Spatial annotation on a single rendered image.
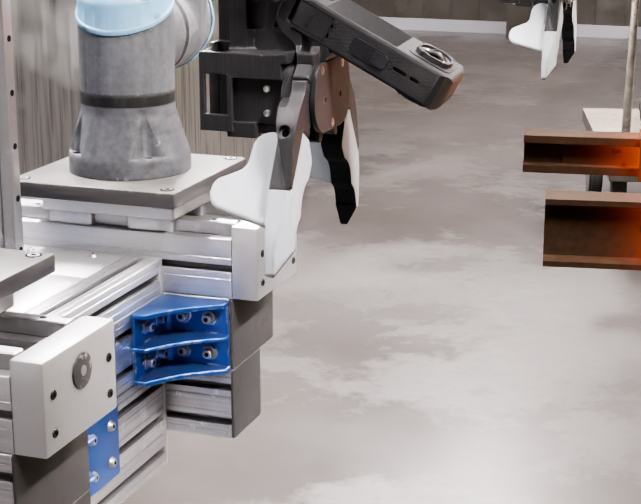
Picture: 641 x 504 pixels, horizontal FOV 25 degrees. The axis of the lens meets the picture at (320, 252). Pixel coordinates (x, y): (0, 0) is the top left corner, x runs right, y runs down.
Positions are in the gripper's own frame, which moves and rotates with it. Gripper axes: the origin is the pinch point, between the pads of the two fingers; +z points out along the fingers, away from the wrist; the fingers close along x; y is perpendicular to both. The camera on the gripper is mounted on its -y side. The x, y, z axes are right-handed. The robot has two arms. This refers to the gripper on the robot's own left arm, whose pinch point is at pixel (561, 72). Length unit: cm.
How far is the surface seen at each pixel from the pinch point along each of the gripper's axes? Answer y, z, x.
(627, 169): -17, -2, 67
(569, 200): -17, -5, 92
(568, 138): -13, -5, 67
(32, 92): 193, 43, -198
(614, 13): 110, 77, -812
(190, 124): 153, 54, -223
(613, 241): -20, -3, 90
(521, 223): 62, 93, -289
